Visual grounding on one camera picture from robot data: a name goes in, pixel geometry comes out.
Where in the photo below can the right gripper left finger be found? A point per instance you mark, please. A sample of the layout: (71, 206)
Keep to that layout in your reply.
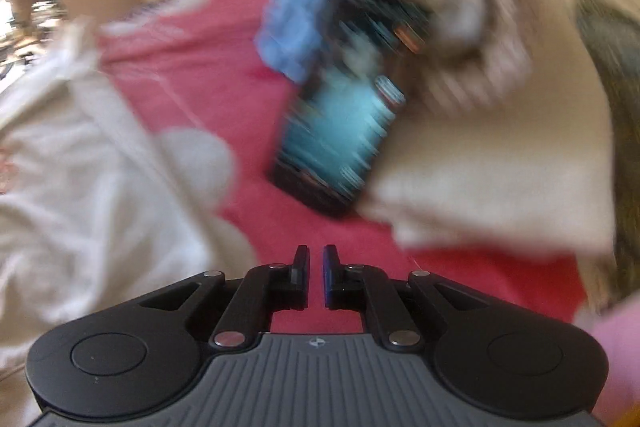
(264, 291)

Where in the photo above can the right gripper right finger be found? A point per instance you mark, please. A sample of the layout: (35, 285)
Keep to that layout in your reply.
(370, 292)

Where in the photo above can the white sweatshirt orange bear outline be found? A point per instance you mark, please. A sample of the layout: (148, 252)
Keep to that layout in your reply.
(95, 210)

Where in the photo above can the black smartphone lit screen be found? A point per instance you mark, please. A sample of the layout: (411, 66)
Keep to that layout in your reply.
(339, 119)

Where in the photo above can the cream pillow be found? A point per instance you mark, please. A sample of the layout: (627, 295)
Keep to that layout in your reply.
(534, 175)

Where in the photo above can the blue folded garment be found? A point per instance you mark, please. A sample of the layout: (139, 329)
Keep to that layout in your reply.
(289, 38)

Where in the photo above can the pink floral bed blanket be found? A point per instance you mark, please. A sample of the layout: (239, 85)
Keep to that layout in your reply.
(192, 63)

